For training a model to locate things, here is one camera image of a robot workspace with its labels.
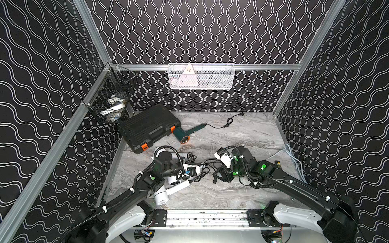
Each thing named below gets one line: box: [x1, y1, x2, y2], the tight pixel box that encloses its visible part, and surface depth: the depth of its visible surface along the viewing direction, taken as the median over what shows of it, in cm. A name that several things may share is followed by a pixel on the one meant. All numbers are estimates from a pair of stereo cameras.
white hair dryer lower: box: [152, 180, 190, 206], surface depth 79 cm
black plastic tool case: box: [118, 103, 182, 155], surface depth 105 cm
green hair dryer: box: [173, 123, 208, 145], surface depth 105 cm
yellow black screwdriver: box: [275, 160, 282, 170], surface depth 92 cm
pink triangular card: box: [178, 63, 199, 87], surface depth 92 cm
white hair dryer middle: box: [167, 176, 182, 186], surface depth 84 cm
